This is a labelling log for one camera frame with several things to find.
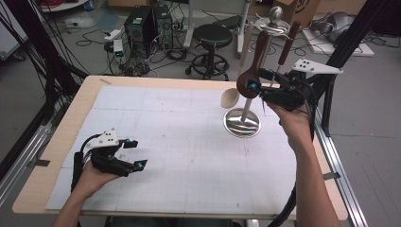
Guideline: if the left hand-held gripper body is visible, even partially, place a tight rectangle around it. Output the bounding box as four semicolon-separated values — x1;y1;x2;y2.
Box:
82;127;135;178

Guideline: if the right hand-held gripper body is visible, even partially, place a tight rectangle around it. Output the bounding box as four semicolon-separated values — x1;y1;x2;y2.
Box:
260;57;344;112

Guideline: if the dark brown wooden spoon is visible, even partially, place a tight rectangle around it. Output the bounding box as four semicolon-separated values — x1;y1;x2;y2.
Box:
235;29;271;99

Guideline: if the light wooden spoon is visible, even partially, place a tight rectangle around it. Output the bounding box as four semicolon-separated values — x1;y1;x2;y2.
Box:
219;20;255;110

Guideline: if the metal spatula brown handle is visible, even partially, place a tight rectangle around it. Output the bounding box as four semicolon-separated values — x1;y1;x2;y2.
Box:
260;20;303;118

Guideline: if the steel utensil stand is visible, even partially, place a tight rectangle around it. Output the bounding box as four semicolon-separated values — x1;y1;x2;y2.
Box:
222;5;291;138

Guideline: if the person's left hand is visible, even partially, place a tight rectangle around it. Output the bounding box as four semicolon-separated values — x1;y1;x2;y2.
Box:
73;159;121;202

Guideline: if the person's right hand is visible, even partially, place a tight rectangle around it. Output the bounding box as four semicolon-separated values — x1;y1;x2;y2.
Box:
267;101;313;154

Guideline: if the black round stool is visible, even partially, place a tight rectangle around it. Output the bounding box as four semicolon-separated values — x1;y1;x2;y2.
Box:
184;23;234;81

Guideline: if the black bag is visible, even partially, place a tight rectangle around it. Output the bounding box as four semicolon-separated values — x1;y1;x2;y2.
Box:
213;14;244;30

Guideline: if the white flat board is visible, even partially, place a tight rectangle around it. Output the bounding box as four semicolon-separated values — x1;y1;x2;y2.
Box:
302;29;375;58

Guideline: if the open cardboard box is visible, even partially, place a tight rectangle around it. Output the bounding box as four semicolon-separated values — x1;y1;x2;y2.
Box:
273;0;323;36

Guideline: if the gray bag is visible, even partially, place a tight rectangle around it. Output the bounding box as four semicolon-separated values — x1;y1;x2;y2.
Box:
310;11;356;44

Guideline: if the white power adapter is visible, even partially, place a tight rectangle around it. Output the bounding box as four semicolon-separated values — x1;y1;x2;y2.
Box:
113;39;125;62

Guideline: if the white power strip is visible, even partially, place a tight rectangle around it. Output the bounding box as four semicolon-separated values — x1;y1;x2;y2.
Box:
103;28;122;42

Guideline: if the black computer tower green label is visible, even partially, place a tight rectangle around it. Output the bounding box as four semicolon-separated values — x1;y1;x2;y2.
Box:
123;5;155;60

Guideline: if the small brown cardboard box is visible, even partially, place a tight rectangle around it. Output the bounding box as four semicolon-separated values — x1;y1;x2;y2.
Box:
107;0;152;8

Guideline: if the white round table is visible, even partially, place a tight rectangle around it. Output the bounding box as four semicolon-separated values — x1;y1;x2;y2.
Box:
40;0;90;13

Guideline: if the left hand-held gripper cable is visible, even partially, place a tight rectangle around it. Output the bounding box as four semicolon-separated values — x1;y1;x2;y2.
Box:
70;133;102;194

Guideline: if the hand-held gripper cable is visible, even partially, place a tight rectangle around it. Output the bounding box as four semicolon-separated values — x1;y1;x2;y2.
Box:
267;80;317;227
70;133;102;194

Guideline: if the black metal frame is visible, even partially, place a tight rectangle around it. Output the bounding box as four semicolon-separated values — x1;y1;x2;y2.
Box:
0;0;90;178
295;0;392;137

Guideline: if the tangle of black floor cables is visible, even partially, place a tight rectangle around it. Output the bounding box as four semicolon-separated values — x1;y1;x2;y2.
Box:
75;27;193;78

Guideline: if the aluminium rail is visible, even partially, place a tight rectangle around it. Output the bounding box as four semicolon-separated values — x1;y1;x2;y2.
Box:
0;122;55;206
305;103;369;227

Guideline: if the right hand-held gripper cable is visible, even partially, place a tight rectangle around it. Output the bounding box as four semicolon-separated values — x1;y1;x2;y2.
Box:
267;80;317;227

